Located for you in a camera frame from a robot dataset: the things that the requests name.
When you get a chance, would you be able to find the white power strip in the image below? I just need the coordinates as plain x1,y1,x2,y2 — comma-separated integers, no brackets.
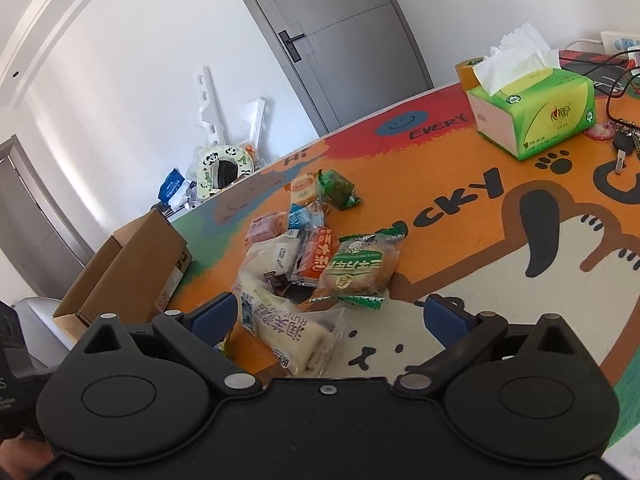
600,30,640,53

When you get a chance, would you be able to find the white square snack packet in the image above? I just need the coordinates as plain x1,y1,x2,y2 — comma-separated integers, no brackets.
245,230,307,281

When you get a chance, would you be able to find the panda print ring cushion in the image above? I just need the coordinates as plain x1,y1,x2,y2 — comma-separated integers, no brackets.
196,142,256,198

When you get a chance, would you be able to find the bunch of keys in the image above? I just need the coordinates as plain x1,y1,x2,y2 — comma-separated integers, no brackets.
586,119,640,176

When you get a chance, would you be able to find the black red pad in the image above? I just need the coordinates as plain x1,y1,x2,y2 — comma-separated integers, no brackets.
557,49,640,97

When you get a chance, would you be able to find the colourful printed table mat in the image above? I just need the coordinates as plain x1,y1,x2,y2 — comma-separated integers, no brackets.
165,42,640,461

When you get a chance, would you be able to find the black cable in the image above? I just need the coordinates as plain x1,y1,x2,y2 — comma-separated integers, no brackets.
560,50,640,122

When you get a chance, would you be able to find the green tissue box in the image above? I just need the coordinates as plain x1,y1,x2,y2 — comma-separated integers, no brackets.
466,22,597,162

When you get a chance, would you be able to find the green bread packet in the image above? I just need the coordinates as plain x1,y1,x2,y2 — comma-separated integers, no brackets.
309,227,407,311

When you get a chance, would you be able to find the grey side door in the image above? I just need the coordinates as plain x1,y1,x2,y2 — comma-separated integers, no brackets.
0,135,96,306

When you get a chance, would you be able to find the brown cardboard box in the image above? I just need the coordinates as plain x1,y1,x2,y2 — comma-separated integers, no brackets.
52,208,193,348

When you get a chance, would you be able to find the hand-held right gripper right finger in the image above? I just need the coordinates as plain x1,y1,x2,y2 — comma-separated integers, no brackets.
394,294,598,401

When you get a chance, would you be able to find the short white notched board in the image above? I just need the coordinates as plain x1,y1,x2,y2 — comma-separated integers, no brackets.
239,99,266,148

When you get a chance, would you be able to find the person's left hand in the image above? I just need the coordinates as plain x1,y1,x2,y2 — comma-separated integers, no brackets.
0,435,53,480

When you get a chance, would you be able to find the black door handle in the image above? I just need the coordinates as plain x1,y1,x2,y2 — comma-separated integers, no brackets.
278,30,307,62

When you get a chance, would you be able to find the long white roll packet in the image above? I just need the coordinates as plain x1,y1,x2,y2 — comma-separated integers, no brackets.
232,270,346,376

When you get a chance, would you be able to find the pink snack packet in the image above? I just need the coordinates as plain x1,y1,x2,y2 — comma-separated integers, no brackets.
245,211,290,248

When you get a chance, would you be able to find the dark green snack packet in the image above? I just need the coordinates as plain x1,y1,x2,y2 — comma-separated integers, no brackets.
316,169,361,211

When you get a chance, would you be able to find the blue plastic bag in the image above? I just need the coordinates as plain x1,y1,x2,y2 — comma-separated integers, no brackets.
157,169,188,202

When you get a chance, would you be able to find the blue snack packet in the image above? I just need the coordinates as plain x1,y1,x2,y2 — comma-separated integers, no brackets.
287,202,328,233

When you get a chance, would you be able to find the orange striped snack packet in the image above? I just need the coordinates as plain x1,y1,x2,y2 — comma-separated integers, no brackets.
291,226,341,286

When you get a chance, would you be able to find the tall white notched board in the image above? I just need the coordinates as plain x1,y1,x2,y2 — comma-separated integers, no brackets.
192,65,236,148

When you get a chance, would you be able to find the dark brown snack packet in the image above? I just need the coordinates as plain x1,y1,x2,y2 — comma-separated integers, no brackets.
262,270,313,306

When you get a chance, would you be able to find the orange white snack packet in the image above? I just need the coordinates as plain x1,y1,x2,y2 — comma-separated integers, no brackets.
285,174,321,207

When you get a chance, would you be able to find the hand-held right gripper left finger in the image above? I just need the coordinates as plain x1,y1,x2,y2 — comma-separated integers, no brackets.
75,291,263,401

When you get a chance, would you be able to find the crumpled clear plastic bag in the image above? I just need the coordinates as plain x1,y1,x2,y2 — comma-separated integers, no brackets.
172,160,201,208

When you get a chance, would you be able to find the brown tape roll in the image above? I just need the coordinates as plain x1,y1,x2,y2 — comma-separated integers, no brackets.
455,58,483,92

